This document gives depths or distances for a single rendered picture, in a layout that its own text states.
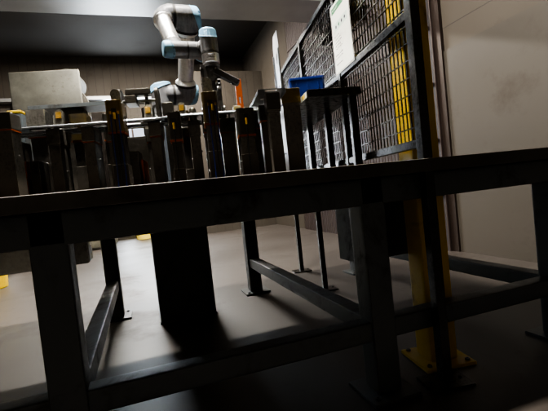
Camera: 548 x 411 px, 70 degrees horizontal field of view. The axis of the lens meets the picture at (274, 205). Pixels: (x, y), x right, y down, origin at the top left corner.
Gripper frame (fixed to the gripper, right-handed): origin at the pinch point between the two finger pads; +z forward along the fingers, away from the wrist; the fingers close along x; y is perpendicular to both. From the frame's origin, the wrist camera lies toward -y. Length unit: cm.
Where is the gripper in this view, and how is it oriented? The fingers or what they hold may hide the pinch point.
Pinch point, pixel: (221, 110)
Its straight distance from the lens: 178.1
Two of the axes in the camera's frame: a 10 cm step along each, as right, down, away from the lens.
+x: 1.7, 0.3, -9.8
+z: 1.1, 9.9, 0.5
